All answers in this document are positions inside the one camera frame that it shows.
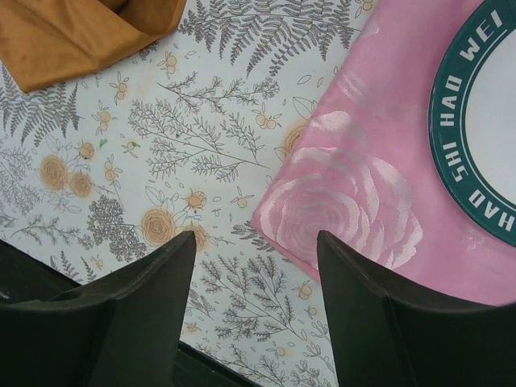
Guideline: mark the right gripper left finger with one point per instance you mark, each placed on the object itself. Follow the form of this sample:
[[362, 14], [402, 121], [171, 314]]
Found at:
[[101, 330]]

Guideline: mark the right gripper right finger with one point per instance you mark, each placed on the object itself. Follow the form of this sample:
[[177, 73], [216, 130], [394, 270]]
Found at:
[[387, 330]]

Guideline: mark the orange brown cloth napkin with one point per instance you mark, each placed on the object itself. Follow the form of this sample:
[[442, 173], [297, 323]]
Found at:
[[47, 42]]

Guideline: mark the floral tablecloth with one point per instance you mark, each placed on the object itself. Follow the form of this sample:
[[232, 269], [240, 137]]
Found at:
[[186, 135]]

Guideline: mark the pink floral placemat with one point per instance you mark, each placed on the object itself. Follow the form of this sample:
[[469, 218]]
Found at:
[[362, 168]]

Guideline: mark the white plate blue rim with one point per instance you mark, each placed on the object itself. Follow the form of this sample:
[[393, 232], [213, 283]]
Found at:
[[472, 118]]

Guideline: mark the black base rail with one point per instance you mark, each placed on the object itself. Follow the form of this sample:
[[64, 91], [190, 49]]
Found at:
[[24, 266]]

